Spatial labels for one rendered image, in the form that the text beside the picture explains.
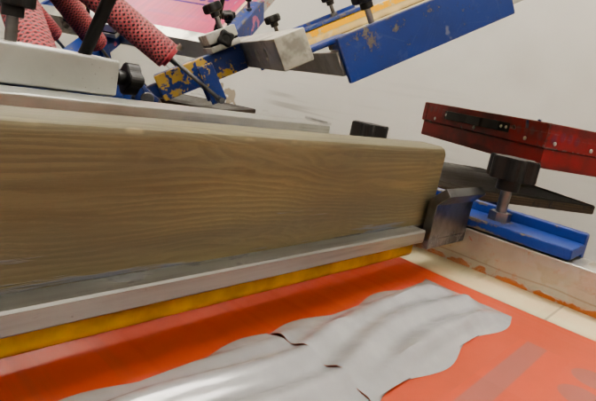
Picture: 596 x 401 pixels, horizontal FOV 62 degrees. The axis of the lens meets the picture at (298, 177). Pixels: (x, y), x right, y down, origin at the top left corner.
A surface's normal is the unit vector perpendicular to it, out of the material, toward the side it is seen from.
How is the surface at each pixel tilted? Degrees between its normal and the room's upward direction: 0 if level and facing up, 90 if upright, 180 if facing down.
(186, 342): 0
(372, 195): 90
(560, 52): 90
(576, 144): 90
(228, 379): 28
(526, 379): 0
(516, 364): 0
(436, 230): 90
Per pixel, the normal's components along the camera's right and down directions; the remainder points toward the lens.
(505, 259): -0.67, 0.01
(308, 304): 0.18, -0.97
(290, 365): 0.51, -0.67
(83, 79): 0.72, 0.26
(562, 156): 0.29, 0.23
